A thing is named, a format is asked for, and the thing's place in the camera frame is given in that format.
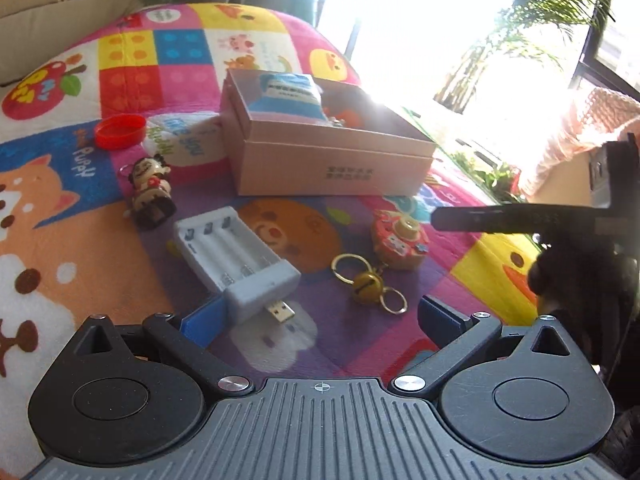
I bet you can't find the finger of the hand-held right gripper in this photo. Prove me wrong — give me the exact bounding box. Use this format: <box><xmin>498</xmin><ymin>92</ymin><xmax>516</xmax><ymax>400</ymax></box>
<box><xmin>432</xmin><ymin>204</ymin><xmax>599</xmax><ymax>235</ymax></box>

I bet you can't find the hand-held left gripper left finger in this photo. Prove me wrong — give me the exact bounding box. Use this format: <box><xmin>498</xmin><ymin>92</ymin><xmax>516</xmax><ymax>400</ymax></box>
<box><xmin>50</xmin><ymin>294</ymin><xmax>256</xmax><ymax>398</ymax></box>

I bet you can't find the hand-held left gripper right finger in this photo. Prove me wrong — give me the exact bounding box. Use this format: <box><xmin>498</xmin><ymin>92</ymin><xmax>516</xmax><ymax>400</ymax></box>
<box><xmin>390</xmin><ymin>295</ymin><xmax>591</xmax><ymax>397</ymax></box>

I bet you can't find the grey battery charger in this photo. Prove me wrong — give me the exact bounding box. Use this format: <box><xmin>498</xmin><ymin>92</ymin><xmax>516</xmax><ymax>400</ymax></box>
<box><xmin>172</xmin><ymin>206</ymin><xmax>302</xmax><ymax>326</ymax></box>

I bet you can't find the pink cardboard box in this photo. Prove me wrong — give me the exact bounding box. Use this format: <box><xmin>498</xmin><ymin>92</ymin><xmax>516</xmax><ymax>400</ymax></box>
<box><xmin>220</xmin><ymin>67</ymin><xmax>438</xmax><ymax>197</ymax></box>

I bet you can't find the orange plastic toy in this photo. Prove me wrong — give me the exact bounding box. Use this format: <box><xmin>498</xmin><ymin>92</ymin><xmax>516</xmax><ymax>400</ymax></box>
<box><xmin>322</xmin><ymin>105</ymin><xmax>366</xmax><ymax>128</ymax></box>

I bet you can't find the blue and white packet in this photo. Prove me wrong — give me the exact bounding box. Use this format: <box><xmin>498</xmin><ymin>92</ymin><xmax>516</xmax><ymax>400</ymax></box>
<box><xmin>248</xmin><ymin>72</ymin><xmax>328</xmax><ymax>123</ymax></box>

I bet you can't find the person's right hand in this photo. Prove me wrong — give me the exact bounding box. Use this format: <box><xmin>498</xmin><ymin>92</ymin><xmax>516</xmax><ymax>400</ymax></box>
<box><xmin>530</xmin><ymin>237</ymin><xmax>640</xmax><ymax>366</ymax></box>

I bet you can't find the pink knitted cushion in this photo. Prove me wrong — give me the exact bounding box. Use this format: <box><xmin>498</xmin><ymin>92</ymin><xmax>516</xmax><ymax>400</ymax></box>
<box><xmin>520</xmin><ymin>87</ymin><xmax>640</xmax><ymax>201</ymax></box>

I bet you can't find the colourful cartoon play mat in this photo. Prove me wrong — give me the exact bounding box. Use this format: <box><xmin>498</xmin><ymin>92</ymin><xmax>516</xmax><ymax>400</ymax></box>
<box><xmin>0</xmin><ymin>2</ymin><xmax>546</xmax><ymax>480</ymax></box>

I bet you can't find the green palm plant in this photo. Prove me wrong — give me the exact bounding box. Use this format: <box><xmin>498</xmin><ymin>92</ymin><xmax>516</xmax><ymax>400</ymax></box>
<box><xmin>432</xmin><ymin>0</ymin><xmax>616</xmax><ymax>111</ymax></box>

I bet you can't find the red plastic lid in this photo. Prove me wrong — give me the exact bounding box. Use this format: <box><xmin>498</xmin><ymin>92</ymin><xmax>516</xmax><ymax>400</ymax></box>
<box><xmin>95</xmin><ymin>115</ymin><xmax>147</xmax><ymax>151</ymax></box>

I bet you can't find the gold bell keychain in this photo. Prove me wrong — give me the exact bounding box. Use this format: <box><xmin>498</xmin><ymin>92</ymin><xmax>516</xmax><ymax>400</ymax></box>
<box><xmin>331</xmin><ymin>253</ymin><xmax>408</xmax><ymax>315</ymax></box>

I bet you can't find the pink toy camera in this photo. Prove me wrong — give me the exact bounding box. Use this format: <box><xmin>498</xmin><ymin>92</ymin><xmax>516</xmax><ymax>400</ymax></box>
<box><xmin>371</xmin><ymin>208</ymin><xmax>426</xmax><ymax>272</ymax></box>

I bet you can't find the cartoon figurine keychain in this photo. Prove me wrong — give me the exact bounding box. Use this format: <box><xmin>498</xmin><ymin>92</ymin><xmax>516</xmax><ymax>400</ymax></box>
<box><xmin>118</xmin><ymin>154</ymin><xmax>178</xmax><ymax>231</ymax></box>

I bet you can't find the dark window frame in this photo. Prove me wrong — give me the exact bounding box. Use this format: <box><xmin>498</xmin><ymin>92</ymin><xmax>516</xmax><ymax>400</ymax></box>
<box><xmin>575</xmin><ymin>0</ymin><xmax>640</xmax><ymax>96</ymax></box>

